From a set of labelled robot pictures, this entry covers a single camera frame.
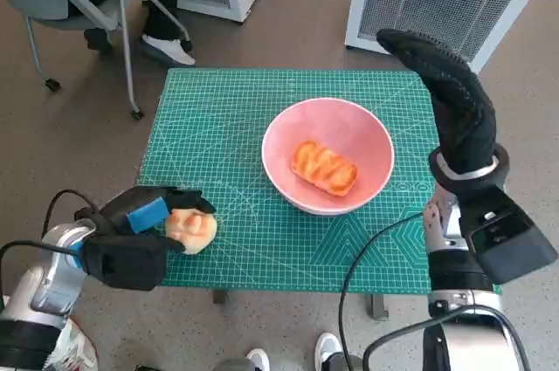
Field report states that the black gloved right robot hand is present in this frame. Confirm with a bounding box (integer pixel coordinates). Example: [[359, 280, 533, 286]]
[[376, 29, 498, 175]]

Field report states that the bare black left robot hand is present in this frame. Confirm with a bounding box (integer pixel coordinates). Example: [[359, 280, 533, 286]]
[[73, 185, 217, 254]]

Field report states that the round toy bread bun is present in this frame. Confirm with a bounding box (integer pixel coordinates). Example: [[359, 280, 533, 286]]
[[164, 208, 218, 256]]

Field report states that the long striped toy bread loaf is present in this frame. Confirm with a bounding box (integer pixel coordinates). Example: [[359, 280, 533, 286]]
[[290, 140, 358, 197]]

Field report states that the pink bowl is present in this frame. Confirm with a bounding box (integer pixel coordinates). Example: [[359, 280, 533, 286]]
[[260, 98, 396, 217]]

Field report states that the large white mesh cabinet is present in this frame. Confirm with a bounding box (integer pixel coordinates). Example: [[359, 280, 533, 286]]
[[343, 0, 559, 73]]

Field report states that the green cutting mat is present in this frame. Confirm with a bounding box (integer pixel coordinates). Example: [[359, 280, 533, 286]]
[[137, 67, 503, 296]]

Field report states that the white plastic bag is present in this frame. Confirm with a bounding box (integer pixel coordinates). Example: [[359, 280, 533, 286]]
[[56, 318, 100, 371]]

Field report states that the seated person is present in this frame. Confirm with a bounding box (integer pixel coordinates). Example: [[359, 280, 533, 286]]
[[65, 0, 197, 67]]

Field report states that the standing person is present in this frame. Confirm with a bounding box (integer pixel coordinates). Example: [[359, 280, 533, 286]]
[[213, 331, 363, 371]]

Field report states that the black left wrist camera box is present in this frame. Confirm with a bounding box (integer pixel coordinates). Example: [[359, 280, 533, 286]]
[[81, 234, 169, 292]]

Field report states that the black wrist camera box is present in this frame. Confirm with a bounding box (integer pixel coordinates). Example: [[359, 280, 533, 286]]
[[458, 185, 559, 285], [81, 234, 169, 292]]

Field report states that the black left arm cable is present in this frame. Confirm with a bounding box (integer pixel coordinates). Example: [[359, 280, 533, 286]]
[[0, 189, 97, 258]]

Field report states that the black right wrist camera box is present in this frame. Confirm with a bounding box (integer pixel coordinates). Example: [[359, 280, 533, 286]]
[[458, 185, 559, 285]]

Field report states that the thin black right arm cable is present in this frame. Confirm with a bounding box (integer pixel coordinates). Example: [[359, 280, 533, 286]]
[[337, 211, 427, 357]]

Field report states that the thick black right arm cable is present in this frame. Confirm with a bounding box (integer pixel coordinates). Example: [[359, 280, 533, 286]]
[[362, 303, 532, 371]]

